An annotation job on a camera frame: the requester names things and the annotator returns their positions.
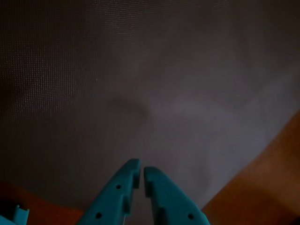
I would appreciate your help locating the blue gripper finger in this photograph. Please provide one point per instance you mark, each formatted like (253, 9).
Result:
(112, 201)
(171, 206)

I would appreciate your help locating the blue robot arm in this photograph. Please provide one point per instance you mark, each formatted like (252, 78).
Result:
(21, 215)

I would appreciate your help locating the dark grey mat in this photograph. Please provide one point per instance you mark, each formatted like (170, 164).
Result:
(140, 70)

